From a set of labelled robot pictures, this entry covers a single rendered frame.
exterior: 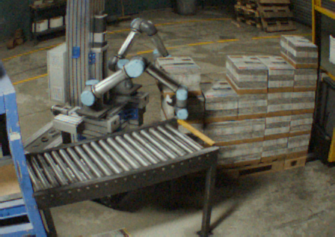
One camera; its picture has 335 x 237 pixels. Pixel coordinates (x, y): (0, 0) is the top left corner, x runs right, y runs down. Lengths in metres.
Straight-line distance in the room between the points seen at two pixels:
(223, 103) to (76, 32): 1.35
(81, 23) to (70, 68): 0.43
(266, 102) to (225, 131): 0.45
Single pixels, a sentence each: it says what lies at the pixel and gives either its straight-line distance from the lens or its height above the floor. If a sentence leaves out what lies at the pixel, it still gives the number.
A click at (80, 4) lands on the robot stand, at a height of 1.67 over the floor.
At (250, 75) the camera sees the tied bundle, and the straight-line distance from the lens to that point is 3.80.
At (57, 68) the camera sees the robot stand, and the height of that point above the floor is 1.08.
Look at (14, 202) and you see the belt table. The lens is 2.56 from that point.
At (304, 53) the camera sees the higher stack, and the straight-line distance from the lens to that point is 3.98.
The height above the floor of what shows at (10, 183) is 0.80.
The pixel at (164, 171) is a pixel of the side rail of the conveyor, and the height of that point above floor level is 0.75.
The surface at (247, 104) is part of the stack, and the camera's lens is 3.89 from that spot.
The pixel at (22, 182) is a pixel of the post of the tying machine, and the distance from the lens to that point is 2.29.
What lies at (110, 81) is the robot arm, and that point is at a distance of 3.30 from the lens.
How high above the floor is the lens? 2.25
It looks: 24 degrees down
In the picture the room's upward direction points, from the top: straight up
